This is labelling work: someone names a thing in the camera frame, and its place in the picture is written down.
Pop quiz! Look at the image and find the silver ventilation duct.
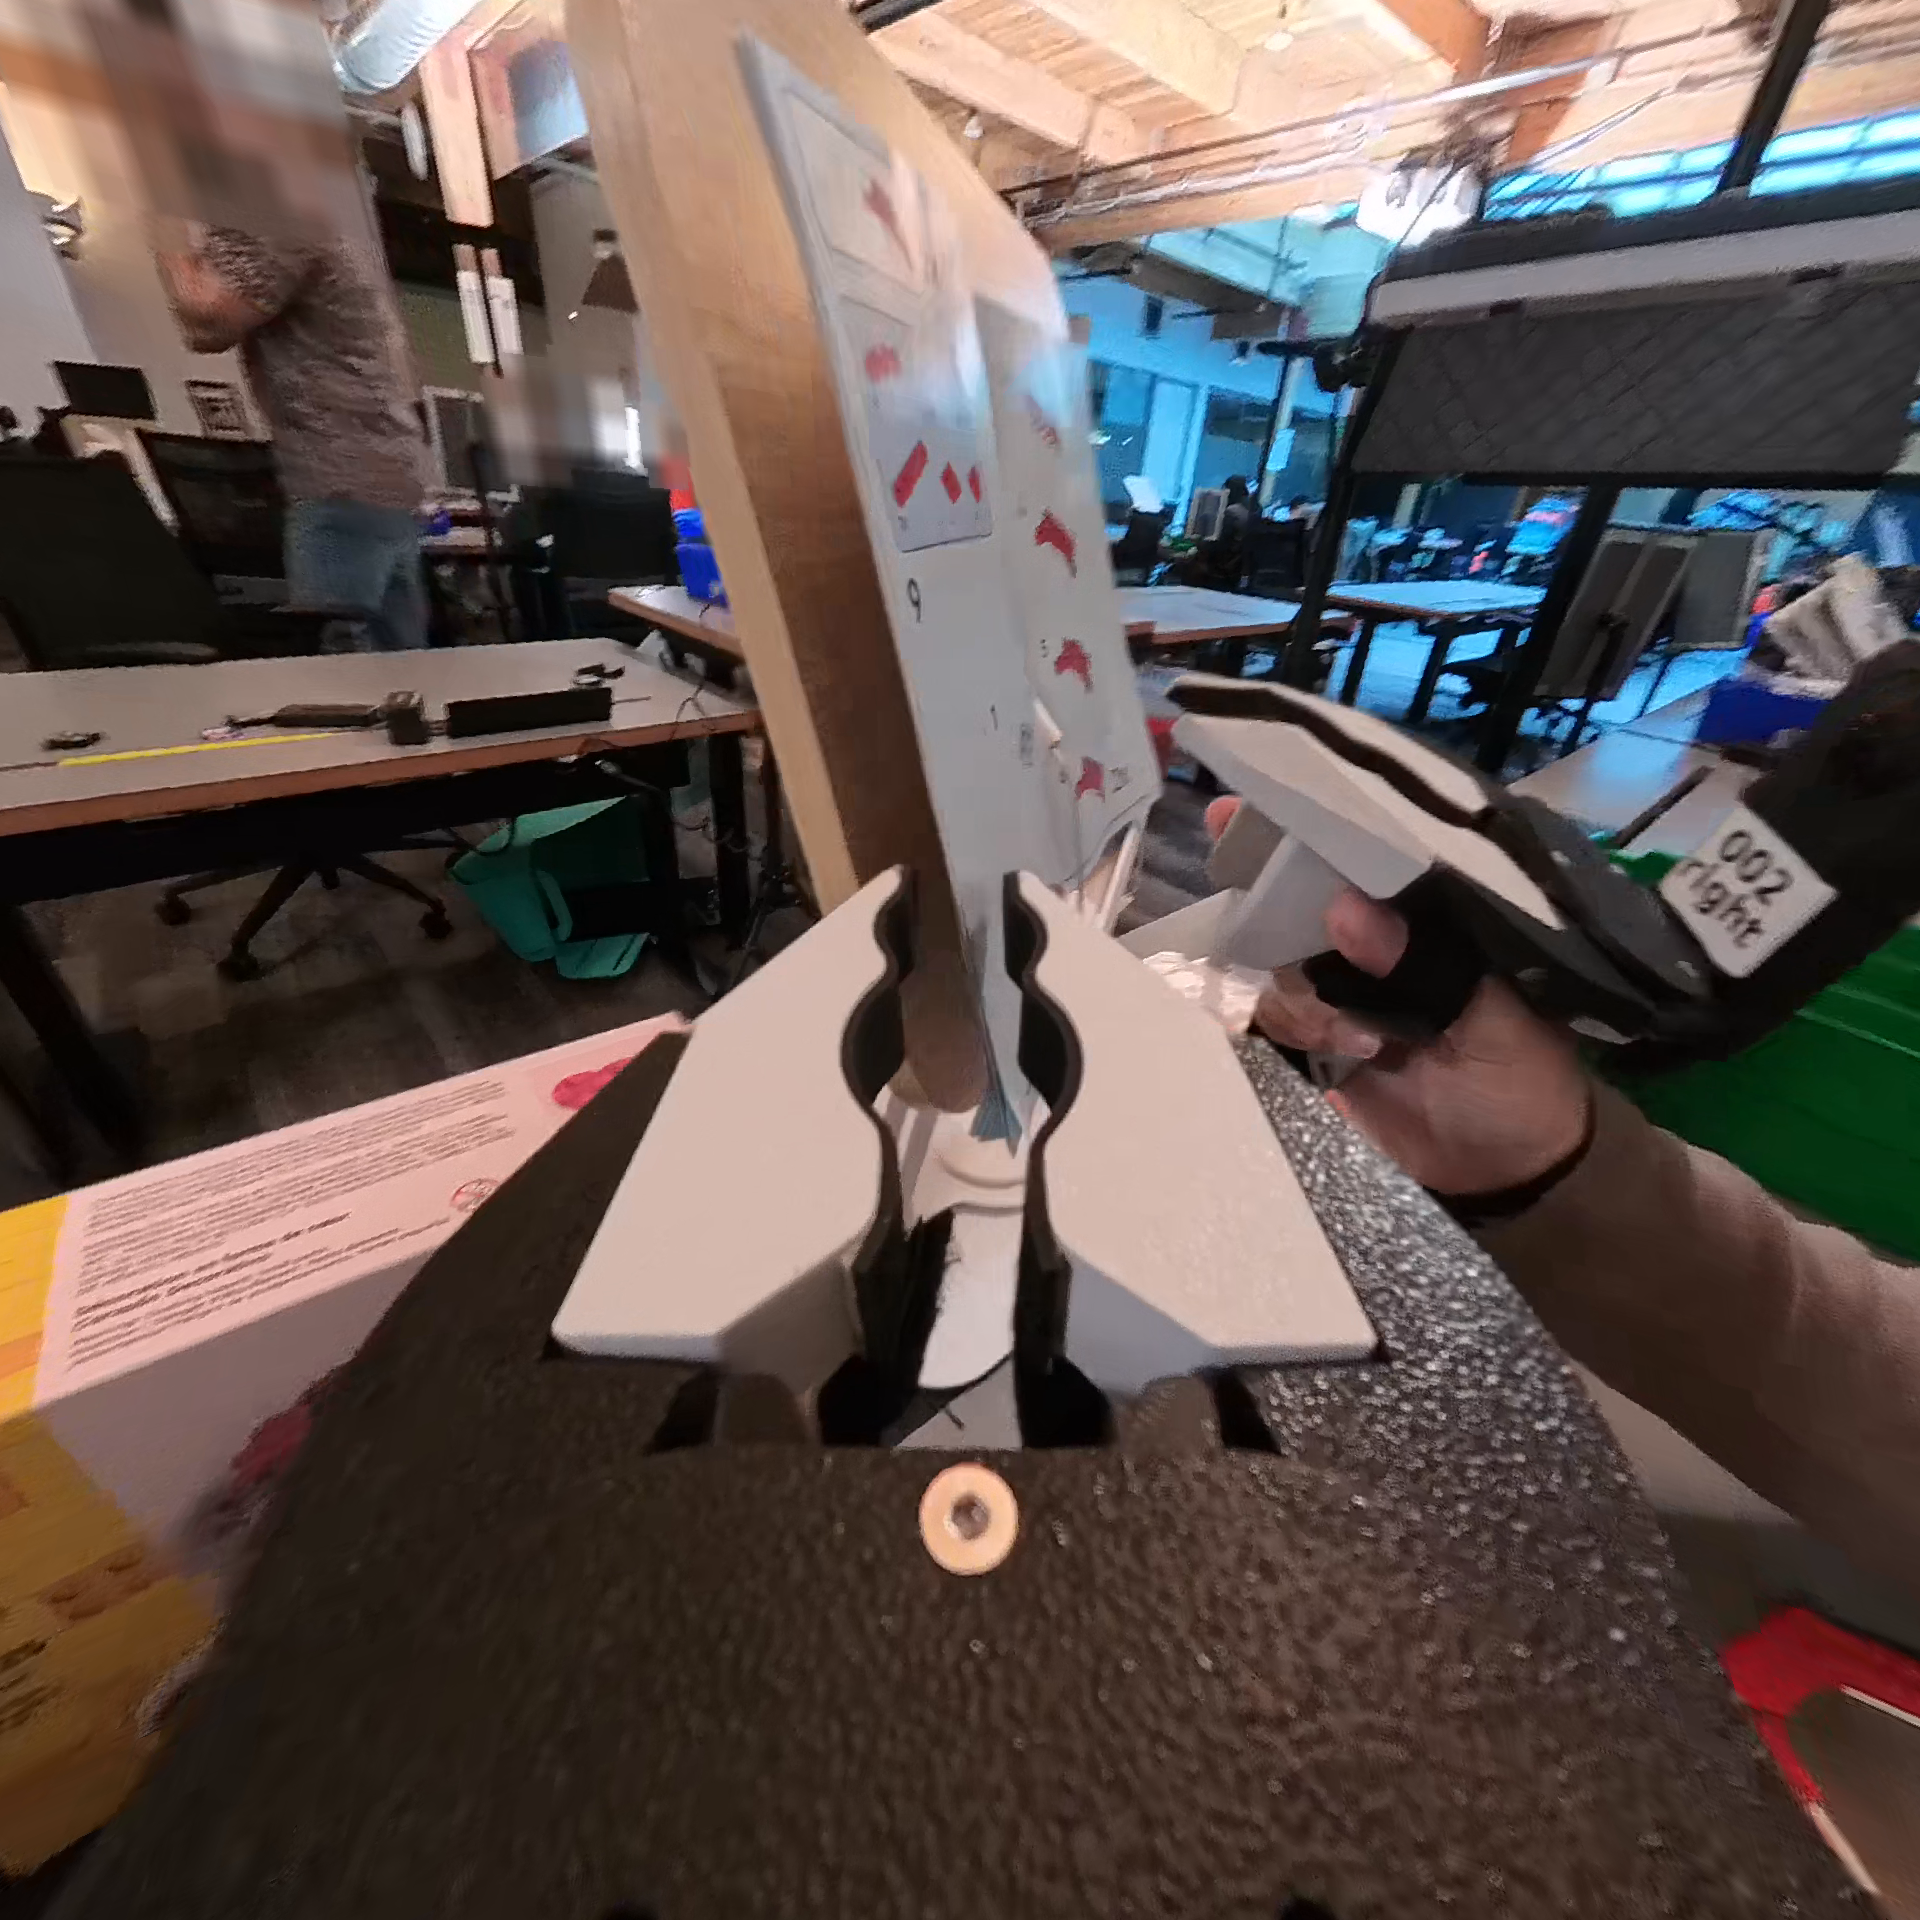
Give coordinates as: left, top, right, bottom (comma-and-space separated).
329, 0, 499, 94

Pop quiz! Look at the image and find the green plastic bin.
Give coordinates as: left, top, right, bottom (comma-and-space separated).
1589, 846, 1920, 1223

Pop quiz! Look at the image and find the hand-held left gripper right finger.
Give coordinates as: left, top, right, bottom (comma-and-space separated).
1002, 868, 1381, 1380

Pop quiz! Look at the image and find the lego instruction booklet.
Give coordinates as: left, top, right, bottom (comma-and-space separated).
735, 36, 1164, 1150

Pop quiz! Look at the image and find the black wrist band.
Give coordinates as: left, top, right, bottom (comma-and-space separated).
1436, 1107, 1598, 1223

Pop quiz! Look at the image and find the teal bag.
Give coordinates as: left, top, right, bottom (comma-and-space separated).
449, 800, 658, 981

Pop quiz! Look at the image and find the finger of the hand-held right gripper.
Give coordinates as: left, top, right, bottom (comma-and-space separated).
1166, 676, 1508, 823
1175, 714, 1566, 924

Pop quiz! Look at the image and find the yellow tape strip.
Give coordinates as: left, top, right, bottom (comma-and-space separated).
59, 728, 339, 767

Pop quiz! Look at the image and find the red lego plate assembly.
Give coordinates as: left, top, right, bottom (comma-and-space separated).
1718, 1603, 1920, 1896

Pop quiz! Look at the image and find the grey work table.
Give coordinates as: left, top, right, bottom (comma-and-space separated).
0, 637, 766, 964

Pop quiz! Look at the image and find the black rig pole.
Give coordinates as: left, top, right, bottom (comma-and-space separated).
1474, 477, 1625, 776

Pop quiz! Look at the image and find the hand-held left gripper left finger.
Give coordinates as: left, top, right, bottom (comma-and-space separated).
552, 867, 919, 1373

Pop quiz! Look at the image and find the black office chair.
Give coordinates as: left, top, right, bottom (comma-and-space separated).
0, 446, 454, 981

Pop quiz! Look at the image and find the overhead rig panel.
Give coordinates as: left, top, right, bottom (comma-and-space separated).
1356, 226, 1920, 487

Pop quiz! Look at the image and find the clear plastic parts bag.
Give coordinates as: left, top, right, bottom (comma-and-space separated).
1125, 916, 1281, 1040

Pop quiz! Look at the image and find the person's right hand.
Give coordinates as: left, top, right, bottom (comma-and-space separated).
1202, 796, 1594, 1194

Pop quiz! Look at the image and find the black power strip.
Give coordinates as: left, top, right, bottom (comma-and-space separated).
444, 684, 614, 740

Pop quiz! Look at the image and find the person's right forearm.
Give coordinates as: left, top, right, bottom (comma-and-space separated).
1441, 1080, 1920, 1578

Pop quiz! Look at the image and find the white and yellow lego box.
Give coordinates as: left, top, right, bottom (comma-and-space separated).
0, 1013, 692, 1878

